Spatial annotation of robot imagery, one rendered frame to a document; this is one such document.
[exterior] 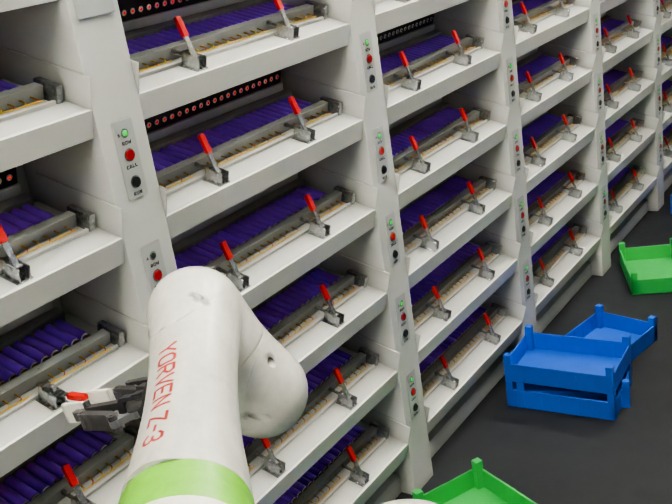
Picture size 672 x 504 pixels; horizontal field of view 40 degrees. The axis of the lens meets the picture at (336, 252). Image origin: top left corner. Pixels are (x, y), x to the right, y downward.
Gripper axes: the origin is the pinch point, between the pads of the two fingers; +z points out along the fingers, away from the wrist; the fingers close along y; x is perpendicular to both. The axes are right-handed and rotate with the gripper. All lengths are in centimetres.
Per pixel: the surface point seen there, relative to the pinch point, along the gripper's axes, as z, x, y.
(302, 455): 17, -39, 50
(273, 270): 7, 0, 52
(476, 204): 13, -16, 139
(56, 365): 11.1, 5.0, 4.7
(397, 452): 22, -58, 83
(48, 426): 6.6, -1.1, -3.3
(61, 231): 7.2, 23.4, 12.6
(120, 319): 9.6, 6.4, 17.7
